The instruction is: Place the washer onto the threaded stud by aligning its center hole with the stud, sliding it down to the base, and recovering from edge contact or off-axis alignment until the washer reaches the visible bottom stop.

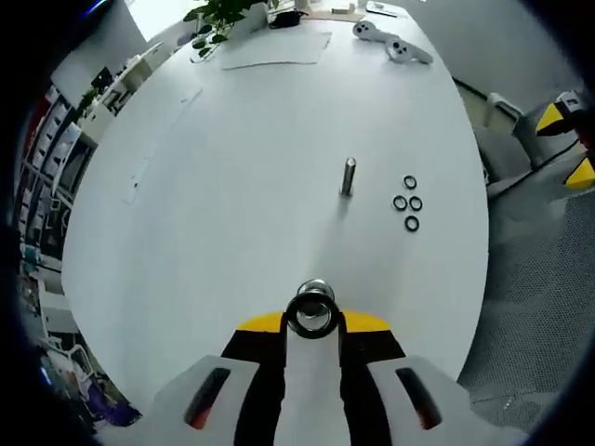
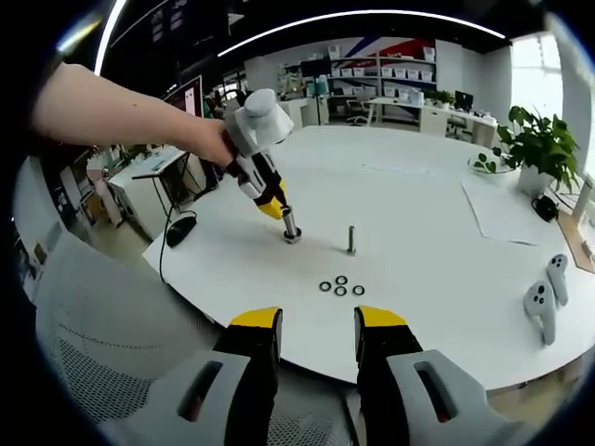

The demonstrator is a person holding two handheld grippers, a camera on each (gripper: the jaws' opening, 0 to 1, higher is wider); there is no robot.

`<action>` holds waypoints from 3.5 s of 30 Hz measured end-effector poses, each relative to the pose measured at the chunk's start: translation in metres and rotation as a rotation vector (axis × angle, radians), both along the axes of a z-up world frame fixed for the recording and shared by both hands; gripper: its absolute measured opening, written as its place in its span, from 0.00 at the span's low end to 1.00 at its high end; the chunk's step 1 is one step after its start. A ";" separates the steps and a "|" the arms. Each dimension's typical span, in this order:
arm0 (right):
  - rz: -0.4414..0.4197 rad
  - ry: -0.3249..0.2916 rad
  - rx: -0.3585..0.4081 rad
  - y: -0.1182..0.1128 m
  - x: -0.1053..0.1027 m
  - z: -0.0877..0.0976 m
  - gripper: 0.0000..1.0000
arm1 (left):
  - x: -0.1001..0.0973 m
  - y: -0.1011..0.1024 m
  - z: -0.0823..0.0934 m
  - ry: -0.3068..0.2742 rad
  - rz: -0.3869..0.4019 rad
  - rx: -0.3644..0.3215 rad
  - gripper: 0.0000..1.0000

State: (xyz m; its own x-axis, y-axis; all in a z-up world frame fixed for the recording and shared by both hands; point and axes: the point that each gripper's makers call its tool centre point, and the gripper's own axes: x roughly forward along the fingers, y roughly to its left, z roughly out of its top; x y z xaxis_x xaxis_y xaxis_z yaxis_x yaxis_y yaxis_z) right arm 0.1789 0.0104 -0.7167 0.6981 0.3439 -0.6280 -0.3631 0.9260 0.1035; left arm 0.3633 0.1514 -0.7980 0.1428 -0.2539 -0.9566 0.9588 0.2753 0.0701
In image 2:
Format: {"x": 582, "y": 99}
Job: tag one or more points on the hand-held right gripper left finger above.
{"x": 218, "y": 385}

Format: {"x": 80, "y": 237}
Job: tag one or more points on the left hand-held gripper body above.
{"x": 265, "y": 121}

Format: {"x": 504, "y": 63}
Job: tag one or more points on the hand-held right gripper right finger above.
{"x": 409, "y": 385}

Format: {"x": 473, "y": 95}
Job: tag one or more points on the large steel threaded stud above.
{"x": 291, "y": 220}

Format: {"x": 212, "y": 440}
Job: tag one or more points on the small steel threaded stud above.
{"x": 351, "y": 239}

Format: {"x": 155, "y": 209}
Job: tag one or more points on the small black washer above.
{"x": 336, "y": 280}
{"x": 335, "y": 292}
{"x": 320, "y": 286}
{"x": 353, "y": 291}

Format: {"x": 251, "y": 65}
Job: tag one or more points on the person's left hand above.
{"x": 211, "y": 141}

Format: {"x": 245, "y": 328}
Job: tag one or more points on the white counter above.
{"x": 297, "y": 114}

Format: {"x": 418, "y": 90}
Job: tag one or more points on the large curved monitor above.
{"x": 188, "y": 100}

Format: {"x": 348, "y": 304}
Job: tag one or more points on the black computer mouse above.
{"x": 179, "y": 232}

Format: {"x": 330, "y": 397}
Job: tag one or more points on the white swivel chair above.
{"x": 360, "y": 107}

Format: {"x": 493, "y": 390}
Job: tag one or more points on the white side desk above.
{"x": 135, "y": 204}

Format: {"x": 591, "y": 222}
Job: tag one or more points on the white mesh office chair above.
{"x": 102, "y": 334}

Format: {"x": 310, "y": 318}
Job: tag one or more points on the shelving with white bins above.
{"x": 395, "y": 72}

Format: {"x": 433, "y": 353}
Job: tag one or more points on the curved ceiling light strip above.
{"x": 372, "y": 12}
{"x": 106, "y": 39}

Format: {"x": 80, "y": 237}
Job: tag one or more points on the grey handheld controller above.
{"x": 557, "y": 269}
{"x": 539, "y": 299}

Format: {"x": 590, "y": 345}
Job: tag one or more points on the long white desk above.
{"x": 432, "y": 118}

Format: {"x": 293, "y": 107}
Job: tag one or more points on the row of small green plants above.
{"x": 441, "y": 97}

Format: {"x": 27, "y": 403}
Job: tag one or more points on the white paper sheet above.
{"x": 497, "y": 213}

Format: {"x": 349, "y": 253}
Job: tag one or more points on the small black monitor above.
{"x": 464, "y": 98}

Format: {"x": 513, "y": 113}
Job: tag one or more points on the small plant in white dish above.
{"x": 485, "y": 165}

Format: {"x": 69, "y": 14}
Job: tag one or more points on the wooden board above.
{"x": 569, "y": 237}

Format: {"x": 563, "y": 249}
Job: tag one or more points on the white stand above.
{"x": 578, "y": 209}

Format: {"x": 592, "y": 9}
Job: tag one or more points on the large potted green plant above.
{"x": 534, "y": 139}

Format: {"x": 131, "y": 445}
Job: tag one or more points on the bright window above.
{"x": 534, "y": 79}

